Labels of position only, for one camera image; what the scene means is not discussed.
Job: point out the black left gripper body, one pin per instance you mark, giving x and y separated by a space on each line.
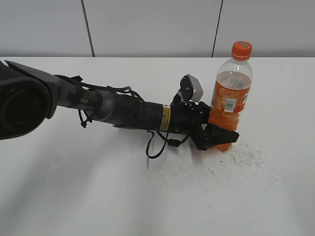
187 119

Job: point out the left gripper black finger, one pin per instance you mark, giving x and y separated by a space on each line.
220 138

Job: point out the orange drink plastic bottle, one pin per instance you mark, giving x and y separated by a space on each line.
231 90

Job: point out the orange bottle cap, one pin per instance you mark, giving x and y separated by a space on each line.
241 50

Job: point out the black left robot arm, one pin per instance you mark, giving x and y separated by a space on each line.
28 96

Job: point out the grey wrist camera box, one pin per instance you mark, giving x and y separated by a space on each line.
190 89

